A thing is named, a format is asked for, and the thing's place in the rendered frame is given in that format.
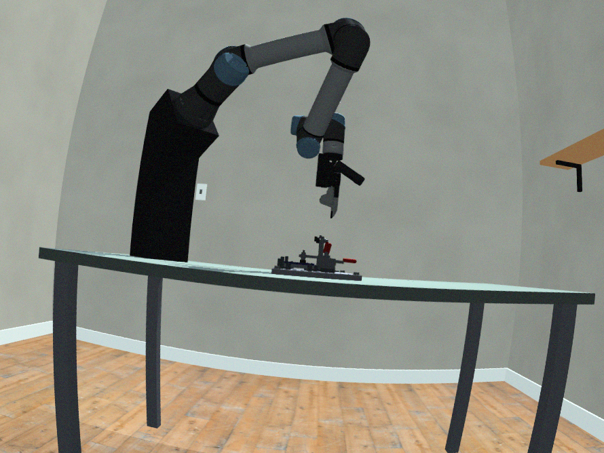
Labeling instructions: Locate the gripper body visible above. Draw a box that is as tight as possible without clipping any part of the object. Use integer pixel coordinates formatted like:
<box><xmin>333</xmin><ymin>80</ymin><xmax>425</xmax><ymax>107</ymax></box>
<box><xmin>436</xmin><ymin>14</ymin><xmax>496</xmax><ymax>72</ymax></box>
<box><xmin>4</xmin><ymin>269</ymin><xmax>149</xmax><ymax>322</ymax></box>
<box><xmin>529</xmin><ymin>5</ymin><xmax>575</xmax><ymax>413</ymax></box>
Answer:
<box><xmin>316</xmin><ymin>153</ymin><xmax>343</xmax><ymax>188</ymax></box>

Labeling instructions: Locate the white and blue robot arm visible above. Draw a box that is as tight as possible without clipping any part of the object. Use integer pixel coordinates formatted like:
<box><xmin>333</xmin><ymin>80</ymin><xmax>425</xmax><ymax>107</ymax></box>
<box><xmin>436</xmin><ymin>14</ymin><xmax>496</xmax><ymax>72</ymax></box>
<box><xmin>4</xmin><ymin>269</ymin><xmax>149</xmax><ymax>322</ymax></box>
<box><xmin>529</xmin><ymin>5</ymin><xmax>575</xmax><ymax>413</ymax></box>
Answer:
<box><xmin>175</xmin><ymin>18</ymin><xmax>370</xmax><ymax>159</ymax></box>

